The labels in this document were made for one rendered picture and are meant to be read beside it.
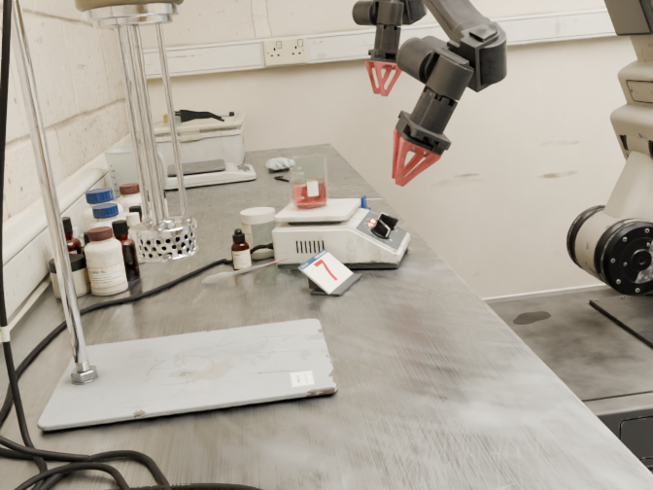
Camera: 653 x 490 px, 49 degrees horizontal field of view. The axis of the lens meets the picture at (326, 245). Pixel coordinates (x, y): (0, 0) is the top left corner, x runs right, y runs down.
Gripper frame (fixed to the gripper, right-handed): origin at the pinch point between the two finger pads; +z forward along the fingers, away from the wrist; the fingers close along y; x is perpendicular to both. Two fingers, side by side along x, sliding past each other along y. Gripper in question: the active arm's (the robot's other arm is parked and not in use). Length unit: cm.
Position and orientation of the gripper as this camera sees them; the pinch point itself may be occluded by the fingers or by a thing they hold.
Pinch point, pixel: (399, 177)
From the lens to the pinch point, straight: 115.7
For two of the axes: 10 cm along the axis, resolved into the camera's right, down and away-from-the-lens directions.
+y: 1.2, 4.3, -8.9
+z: -4.1, 8.4, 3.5
